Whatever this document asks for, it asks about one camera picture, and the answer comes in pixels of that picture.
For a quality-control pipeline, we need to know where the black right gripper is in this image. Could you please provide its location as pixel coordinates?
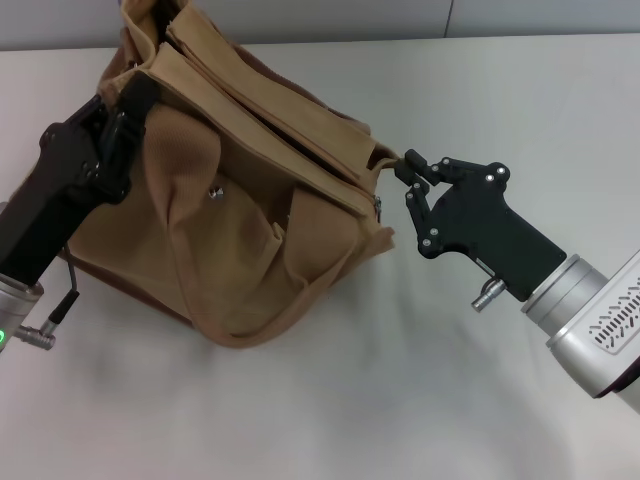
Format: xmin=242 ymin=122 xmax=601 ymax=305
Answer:
xmin=393 ymin=147 xmax=569 ymax=304

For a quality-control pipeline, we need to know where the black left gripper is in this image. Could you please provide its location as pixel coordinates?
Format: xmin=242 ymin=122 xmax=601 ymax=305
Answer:
xmin=0 ymin=75 xmax=162 ymax=287

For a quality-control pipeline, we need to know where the khaki canvas food bag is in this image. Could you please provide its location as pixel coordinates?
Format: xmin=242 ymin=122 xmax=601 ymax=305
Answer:
xmin=57 ymin=0 xmax=401 ymax=354

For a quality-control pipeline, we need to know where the right gripper cable with plug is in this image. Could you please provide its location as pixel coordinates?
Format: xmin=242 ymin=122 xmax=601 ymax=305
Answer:
xmin=470 ymin=276 xmax=507 ymax=309

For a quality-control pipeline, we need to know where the gripper cable with plug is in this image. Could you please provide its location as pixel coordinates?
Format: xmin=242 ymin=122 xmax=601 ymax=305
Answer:
xmin=470 ymin=276 xmax=507 ymax=309
xmin=14 ymin=243 xmax=82 ymax=353

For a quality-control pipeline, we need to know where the left gripper cable with plug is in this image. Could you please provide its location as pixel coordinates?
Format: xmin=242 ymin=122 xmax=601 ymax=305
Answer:
xmin=14 ymin=243 xmax=82 ymax=353

